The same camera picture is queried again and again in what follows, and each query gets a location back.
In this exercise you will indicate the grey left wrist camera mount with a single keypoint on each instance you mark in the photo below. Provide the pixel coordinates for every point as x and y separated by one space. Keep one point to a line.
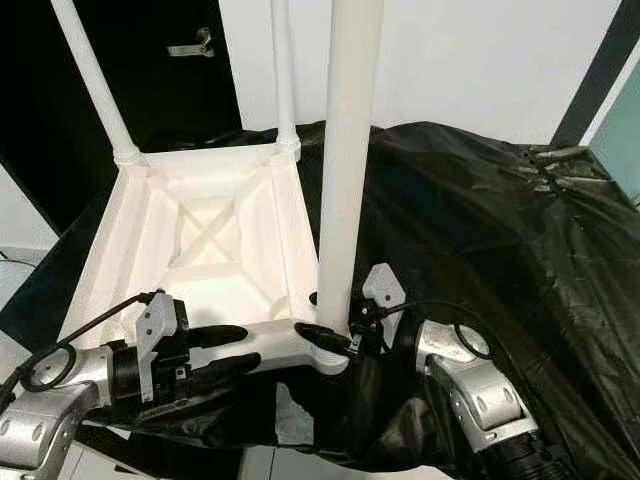
153 330

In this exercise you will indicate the teal glass panel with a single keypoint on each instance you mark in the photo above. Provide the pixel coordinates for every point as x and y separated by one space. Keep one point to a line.
622 140

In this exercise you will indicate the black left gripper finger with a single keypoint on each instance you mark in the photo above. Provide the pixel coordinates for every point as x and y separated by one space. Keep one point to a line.
216 336
226 369

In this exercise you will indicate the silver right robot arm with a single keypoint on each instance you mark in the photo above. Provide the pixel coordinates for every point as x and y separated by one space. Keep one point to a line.
485 385

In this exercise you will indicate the wide grey tape piece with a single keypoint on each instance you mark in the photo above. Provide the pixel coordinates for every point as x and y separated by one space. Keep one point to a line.
295 420

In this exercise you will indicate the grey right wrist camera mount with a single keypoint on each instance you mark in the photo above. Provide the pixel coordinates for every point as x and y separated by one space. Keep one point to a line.
382 288

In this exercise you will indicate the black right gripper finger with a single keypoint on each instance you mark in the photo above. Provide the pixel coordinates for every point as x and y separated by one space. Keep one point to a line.
326 337

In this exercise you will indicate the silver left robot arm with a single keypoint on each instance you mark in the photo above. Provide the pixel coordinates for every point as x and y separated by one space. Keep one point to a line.
50 420

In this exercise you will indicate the black wall column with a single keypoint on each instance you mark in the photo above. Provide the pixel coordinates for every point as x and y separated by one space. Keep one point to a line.
595 70

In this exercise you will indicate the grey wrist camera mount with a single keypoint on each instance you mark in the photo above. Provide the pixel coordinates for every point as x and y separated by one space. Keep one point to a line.
382 288
153 330

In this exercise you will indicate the black plastic cover sheet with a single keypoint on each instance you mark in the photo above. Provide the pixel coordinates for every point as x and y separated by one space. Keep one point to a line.
510 250

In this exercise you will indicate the black door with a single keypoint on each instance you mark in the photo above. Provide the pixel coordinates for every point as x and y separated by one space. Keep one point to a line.
50 120

